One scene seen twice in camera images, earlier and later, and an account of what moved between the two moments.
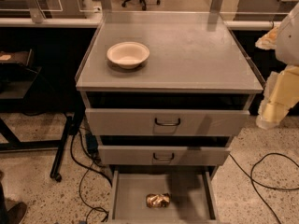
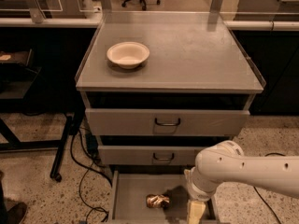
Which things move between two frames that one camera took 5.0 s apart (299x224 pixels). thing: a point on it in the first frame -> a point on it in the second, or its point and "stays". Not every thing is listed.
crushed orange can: x=158 y=201 stays
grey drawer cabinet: x=163 y=93 stays
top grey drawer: x=166 y=113 stays
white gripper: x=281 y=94 -> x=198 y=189
